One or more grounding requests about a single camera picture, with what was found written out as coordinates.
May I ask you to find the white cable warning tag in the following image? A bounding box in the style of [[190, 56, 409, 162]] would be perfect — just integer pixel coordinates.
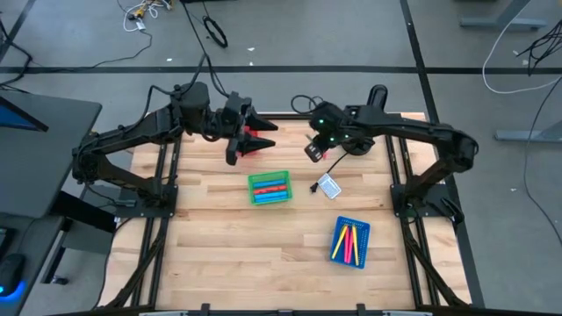
[[316, 172, 342, 201]]

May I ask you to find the black keyboard tray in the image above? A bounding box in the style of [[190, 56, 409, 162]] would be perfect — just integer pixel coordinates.
[[0, 213, 67, 316]]

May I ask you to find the blue marker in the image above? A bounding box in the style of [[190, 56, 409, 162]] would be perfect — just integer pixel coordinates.
[[251, 178, 287, 190], [254, 190, 290, 205]]

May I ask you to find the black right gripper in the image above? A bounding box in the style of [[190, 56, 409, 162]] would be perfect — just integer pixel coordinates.
[[303, 101, 350, 165]]

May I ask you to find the yellow marker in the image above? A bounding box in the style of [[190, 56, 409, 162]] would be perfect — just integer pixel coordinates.
[[330, 224, 349, 261], [350, 224, 361, 267]]

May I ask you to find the red plastic basket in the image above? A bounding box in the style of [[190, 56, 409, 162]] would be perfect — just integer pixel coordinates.
[[239, 125, 267, 162]]

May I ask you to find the black aluminium rig frame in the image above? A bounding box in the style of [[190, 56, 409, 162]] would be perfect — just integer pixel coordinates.
[[56, 111, 562, 316]]

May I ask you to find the green plastic basket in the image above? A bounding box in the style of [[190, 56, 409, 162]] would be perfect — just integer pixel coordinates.
[[247, 169, 294, 206]]

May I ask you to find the red marker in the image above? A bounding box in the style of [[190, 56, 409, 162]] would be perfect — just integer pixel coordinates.
[[252, 184, 289, 196]]

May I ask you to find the blue plastic basket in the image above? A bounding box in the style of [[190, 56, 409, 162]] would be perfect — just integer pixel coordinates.
[[328, 215, 371, 270]]

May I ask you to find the black coiled cable loop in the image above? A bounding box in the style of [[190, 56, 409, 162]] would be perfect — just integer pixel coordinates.
[[202, 15, 230, 50]]

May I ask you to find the grey desk leg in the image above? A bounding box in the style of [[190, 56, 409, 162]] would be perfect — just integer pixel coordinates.
[[494, 118, 562, 144], [458, 0, 549, 32]]

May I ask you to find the black computer monitor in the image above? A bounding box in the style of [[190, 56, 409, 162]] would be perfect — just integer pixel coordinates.
[[0, 96, 50, 133]]

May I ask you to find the white floor cable bundle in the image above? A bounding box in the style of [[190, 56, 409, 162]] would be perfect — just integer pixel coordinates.
[[116, 0, 173, 34]]

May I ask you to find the black computer mouse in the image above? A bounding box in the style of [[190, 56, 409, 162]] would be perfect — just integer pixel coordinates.
[[0, 253, 26, 296]]

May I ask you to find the dark grey computer desk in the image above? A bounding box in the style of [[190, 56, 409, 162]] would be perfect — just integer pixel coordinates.
[[0, 90, 104, 219]]

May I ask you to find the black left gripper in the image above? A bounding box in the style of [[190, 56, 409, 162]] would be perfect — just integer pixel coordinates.
[[219, 90, 279, 167]]

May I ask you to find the black hanging cable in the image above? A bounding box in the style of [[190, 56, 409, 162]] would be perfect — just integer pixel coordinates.
[[179, 0, 232, 100]]

